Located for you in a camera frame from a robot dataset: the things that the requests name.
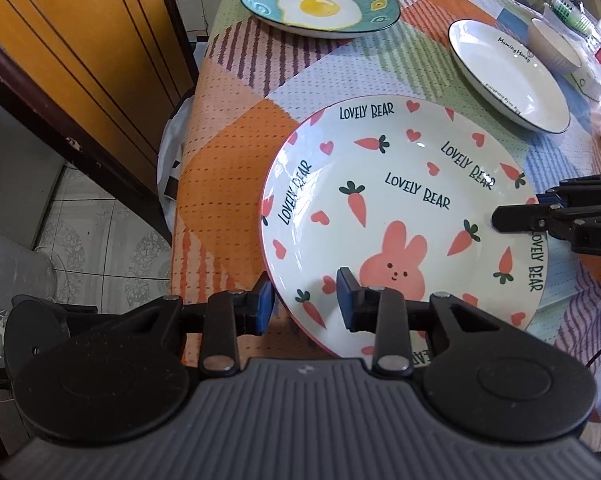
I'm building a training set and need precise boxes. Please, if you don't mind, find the pink rabbit carrot plate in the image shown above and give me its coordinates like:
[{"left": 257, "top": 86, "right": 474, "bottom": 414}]
[{"left": 260, "top": 96, "right": 547, "bottom": 360}]

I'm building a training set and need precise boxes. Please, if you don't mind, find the blue fried egg plate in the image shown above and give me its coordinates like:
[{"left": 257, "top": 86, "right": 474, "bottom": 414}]
[{"left": 240, "top": 0, "right": 400, "bottom": 39}]

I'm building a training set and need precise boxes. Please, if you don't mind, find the white black-rimmed plate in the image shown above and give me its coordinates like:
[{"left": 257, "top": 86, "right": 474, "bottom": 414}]
[{"left": 448, "top": 20, "right": 570, "bottom": 134}]

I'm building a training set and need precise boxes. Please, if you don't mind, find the white ribbed bowl far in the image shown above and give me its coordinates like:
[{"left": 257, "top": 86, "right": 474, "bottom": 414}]
[{"left": 527, "top": 18, "right": 582, "bottom": 75}]

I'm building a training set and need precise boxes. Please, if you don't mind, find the colourful patchwork tablecloth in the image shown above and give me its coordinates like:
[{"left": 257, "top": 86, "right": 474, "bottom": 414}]
[{"left": 169, "top": 0, "right": 601, "bottom": 421}]

